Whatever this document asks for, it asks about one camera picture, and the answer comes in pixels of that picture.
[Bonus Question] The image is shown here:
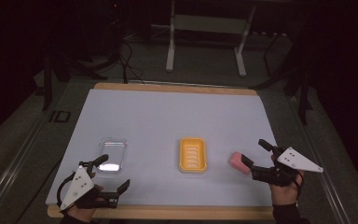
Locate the pale blue table mat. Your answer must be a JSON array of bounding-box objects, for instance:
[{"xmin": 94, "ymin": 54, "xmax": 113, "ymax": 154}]
[{"xmin": 45, "ymin": 88, "xmax": 278, "ymax": 208}]

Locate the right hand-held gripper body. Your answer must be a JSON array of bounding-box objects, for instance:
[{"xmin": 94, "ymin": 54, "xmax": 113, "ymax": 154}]
[{"xmin": 250, "ymin": 145, "xmax": 324, "ymax": 189}]

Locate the person's left hand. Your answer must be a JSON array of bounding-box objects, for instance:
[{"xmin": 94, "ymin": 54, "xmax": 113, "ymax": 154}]
[{"xmin": 64, "ymin": 182, "xmax": 106, "ymax": 224}]

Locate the person's right hand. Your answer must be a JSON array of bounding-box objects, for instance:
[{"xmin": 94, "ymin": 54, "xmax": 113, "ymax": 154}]
[{"xmin": 268, "ymin": 154, "xmax": 306, "ymax": 207}]

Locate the white metal stand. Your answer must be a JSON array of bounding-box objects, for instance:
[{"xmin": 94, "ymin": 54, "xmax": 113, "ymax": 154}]
[{"xmin": 165, "ymin": 0, "xmax": 257, "ymax": 78}]

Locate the clear plastic container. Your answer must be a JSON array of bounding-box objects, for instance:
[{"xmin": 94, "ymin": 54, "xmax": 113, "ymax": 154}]
[{"xmin": 97, "ymin": 137, "xmax": 129, "ymax": 173}]

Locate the black floor cable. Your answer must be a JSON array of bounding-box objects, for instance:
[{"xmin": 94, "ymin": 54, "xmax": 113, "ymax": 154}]
[{"xmin": 117, "ymin": 38, "xmax": 145, "ymax": 86}]

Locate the black tripod stand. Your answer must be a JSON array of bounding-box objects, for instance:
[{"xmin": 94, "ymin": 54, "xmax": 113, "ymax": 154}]
[
  {"xmin": 251, "ymin": 34, "xmax": 314, "ymax": 126},
  {"xmin": 34, "ymin": 46, "xmax": 106, "ymax": 112}
]

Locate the pink soap bar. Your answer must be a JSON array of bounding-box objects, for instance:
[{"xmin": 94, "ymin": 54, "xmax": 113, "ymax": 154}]
[{"xmin": 227, "ymin": 151, "xmax": 252, "ymax": 175}]

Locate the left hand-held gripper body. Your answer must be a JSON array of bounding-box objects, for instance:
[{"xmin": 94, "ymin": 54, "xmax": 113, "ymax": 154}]
[{"xmin": 59, "ymin": 161, "xmax": 120, "ymax": 211}]

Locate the yellow soap dish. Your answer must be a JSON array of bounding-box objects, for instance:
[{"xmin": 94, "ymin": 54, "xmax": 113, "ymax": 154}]
[{"xmin": 178, "ymin": 136, "xmax": 208, "ymax": 175}]

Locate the black cable loop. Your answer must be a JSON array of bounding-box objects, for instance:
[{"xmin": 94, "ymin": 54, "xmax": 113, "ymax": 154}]
[{"xmin": 56, "ymin": 172, "xmax": 77, "ymax": 209}]

